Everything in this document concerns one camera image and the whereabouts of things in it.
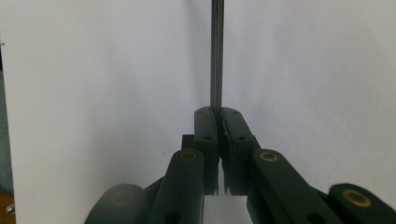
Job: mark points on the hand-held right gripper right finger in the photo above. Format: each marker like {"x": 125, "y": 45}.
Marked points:
{"x": 238, "y": 155}

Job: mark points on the thin black makeup brush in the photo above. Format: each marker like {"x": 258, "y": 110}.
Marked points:
{"x": 217, "y": 56}

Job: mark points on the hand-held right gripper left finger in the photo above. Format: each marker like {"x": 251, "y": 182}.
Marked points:
{"x": 208, "y": 149}

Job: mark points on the white table sheet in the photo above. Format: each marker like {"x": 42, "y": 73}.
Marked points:
{"x": 93, "y": 93}

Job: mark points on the wooden table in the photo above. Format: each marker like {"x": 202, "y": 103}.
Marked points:
{"x": 4, "y": 214}

